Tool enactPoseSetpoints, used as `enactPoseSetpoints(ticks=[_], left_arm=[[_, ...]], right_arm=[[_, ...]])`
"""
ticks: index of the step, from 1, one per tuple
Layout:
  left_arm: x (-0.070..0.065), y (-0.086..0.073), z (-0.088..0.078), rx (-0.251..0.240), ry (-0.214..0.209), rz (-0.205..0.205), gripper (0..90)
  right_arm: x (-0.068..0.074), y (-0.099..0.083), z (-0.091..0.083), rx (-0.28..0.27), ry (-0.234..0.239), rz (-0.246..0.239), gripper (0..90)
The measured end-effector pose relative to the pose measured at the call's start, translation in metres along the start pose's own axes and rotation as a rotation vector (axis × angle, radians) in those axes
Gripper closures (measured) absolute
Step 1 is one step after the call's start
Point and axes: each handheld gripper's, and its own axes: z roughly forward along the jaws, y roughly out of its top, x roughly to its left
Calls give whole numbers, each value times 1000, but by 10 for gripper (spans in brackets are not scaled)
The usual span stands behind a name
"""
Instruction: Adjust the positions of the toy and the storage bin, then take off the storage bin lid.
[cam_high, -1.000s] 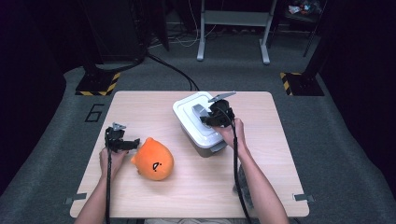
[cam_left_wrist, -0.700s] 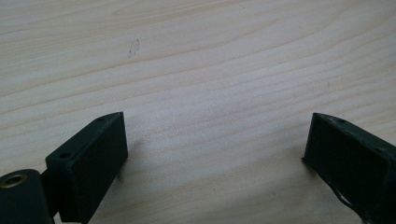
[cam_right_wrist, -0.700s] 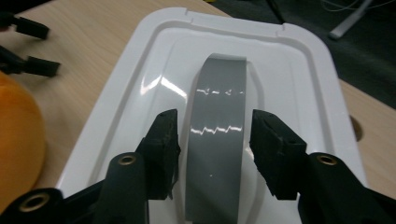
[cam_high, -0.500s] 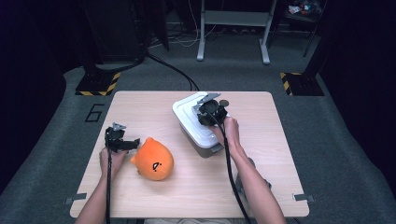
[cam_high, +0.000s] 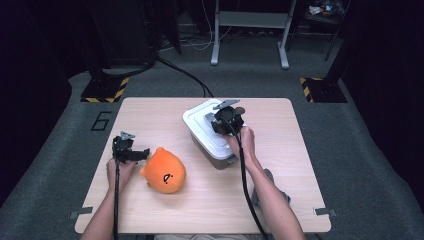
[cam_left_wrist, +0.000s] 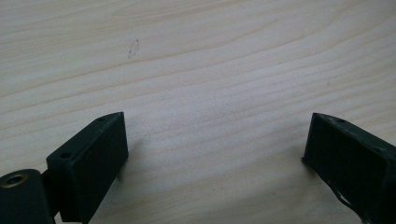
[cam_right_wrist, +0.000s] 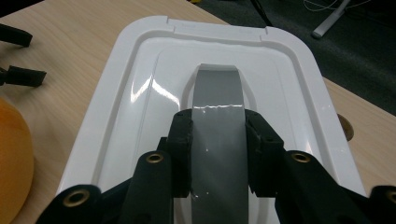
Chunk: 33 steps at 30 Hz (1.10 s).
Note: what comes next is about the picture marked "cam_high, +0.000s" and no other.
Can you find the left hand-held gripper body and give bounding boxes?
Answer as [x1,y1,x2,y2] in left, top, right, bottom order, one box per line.
[112,131,136,164]

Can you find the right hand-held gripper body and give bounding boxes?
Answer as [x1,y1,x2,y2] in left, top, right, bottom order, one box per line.
[213,98,247,137]

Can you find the white box lid grey handle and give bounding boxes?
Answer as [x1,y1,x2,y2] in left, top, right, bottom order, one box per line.
[182,98,248,160]

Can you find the clear grey storage box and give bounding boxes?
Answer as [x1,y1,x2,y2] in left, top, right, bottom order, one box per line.
[189,131,239,171]

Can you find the orange plush toy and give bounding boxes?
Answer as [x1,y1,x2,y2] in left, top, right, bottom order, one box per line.
[139,146,187,194]

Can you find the person's left hand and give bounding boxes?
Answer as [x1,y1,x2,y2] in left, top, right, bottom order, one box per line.
[105,158,138,194]

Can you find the person's right hand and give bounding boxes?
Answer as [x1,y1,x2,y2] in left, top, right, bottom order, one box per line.
[224,125,257,164]

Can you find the black stand with striped base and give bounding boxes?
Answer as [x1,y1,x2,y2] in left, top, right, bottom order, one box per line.
[299,0,355,104]
[80,0,130,104]

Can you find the grey tape strip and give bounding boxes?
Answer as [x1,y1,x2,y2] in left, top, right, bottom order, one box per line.
[313,207,337,217]
[69,206,94,220]

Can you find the dark cabinet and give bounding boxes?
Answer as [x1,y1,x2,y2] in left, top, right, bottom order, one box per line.
[88,0,158,68]

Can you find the colourful small things on rack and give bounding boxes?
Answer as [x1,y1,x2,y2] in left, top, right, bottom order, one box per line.
[308,0,344,17]

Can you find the left hand-held gripper black cable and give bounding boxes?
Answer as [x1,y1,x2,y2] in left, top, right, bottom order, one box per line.
[112,146,122,240]

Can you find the black floor cable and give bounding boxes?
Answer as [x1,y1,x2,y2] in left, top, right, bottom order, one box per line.
[156,56,215,98]

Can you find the white floor cable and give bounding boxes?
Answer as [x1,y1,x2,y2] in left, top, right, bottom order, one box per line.
[184,0,234,52]

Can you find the white metal stand frame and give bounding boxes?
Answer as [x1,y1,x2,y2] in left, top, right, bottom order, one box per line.
[210,0,298,70]

